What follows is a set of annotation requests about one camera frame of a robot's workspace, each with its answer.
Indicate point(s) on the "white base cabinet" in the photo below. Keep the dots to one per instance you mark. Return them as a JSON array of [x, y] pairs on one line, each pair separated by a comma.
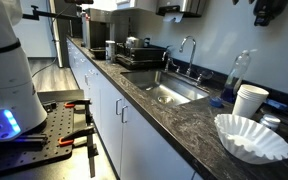
[[140, 146]]

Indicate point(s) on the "black dish rack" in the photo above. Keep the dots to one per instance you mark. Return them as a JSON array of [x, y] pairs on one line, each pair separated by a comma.
[[144, 55]]

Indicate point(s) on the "black wall soap dispenser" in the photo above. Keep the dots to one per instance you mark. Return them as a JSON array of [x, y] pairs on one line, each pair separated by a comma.
[[267, 11]]

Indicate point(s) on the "chrome gooseneck faucet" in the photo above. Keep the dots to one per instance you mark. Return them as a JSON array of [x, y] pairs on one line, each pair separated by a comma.
[[192, 50]]

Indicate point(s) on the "small white jar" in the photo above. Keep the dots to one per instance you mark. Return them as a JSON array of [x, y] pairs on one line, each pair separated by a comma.
[[270, 121]]

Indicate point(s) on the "white wall cabinet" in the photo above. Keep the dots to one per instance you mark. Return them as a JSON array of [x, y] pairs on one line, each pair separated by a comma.
[[137, 4]]

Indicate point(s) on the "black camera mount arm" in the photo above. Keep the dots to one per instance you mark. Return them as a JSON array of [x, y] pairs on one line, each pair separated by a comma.
[[50, 14]]

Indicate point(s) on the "steel cylindrical canister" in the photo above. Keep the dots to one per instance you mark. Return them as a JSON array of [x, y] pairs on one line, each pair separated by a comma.
[[110, 51]]

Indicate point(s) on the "steel coffee machine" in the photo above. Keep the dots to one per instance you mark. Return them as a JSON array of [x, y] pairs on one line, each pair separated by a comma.
[[99, 28]]

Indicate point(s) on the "blue sponge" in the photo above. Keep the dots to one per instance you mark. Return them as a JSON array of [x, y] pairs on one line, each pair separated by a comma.
[[275, 104]]

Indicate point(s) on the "stainless steel sink basin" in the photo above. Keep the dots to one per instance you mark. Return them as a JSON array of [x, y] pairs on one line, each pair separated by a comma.
[[164, 86]]

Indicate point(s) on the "black drip tray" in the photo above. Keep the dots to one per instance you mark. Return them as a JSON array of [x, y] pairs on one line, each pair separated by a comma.
[[98, 53]]

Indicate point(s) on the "white coffee filter stack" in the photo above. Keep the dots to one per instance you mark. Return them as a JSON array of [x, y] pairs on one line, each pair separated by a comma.
[[250, 140]]

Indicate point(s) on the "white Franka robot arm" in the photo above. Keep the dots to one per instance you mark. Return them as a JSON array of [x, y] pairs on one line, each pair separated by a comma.
[[7, 83]]

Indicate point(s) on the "black stereo camera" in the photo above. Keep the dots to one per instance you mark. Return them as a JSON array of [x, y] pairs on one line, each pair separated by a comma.
[[79, 1]]

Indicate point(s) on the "stainless steel kettle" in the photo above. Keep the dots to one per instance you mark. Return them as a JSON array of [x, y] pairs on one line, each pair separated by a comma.
[[133, 42]]

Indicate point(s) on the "small blue cap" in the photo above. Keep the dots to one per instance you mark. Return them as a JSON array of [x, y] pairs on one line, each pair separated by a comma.
[[216, 102]]

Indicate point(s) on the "white paper cup stack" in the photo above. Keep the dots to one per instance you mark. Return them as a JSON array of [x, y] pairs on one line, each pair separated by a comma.
[[249, 101]]

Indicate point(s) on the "clear dish soap bottle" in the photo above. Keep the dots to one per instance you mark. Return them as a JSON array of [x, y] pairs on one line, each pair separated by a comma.
[[234, 83]]

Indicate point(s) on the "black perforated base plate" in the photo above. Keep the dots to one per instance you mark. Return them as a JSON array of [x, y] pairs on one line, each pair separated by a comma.
[[55, 133]]

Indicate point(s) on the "white paper towel sheet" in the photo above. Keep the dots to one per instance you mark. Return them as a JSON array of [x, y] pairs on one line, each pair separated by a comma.
[[173, 17]]

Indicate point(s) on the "steel paper towel dispenser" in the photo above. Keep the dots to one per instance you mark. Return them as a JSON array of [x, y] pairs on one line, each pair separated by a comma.
[[184, 6]]

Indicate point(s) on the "black metal rail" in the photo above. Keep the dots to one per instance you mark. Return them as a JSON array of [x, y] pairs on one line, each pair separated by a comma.
[[27, 140]]

